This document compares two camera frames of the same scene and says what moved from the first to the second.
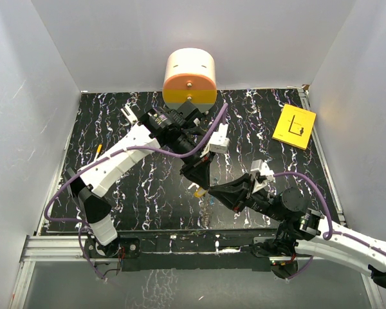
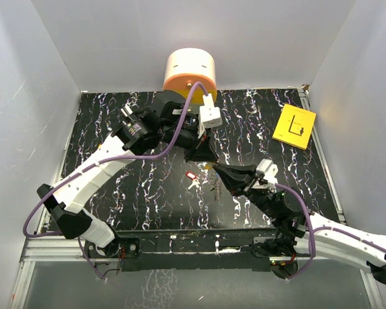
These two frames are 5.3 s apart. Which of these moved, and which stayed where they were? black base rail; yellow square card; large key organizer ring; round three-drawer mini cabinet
Moved: large key organizer ring
Stayed: round three-drawer mini cabinet; black base rail; yellow square card
